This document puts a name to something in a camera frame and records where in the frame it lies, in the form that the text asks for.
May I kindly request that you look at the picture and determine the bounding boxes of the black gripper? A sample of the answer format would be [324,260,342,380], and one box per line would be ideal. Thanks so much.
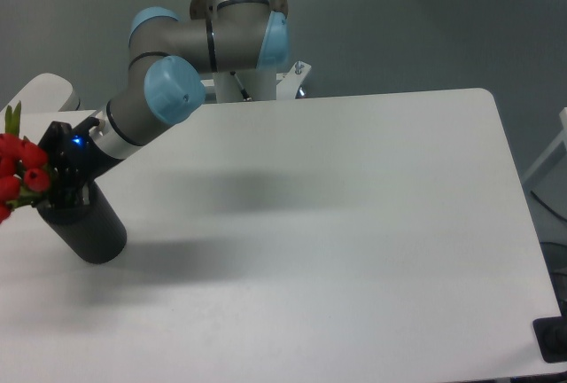
[38,121,122,209]

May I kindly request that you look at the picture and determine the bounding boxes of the red tulip bouquet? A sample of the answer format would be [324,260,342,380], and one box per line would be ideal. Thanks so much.
[1,102,58,223]

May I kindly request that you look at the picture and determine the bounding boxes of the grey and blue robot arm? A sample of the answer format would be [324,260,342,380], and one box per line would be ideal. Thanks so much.
[35,0,289,208]

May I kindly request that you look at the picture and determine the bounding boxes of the dark grey ribbed vase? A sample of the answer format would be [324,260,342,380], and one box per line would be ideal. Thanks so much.
[37,182,128,264]

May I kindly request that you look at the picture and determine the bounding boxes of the white chair seat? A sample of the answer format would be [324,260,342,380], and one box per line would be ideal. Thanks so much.
[1,73,81,116]

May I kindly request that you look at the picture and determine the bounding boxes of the black clamp at table corner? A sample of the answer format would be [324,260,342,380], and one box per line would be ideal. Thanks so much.
[532,317,566,363]

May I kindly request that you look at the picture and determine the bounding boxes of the black pedestal cable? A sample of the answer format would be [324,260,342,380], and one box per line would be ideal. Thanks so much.
[229,70,253,103]

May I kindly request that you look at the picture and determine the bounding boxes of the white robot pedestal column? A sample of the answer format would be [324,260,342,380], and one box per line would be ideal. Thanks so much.
[189,0,291,103]

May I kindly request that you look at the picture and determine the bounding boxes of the white pedestal base frame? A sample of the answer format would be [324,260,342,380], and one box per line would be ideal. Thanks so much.
[202,60,313,104]

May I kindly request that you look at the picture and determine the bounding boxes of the black cable on floor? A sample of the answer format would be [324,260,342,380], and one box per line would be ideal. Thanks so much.
[530,191,567,220]

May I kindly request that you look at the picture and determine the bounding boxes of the white frame at right edge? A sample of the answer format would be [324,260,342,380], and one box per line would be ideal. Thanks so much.
[521,108,566,189]

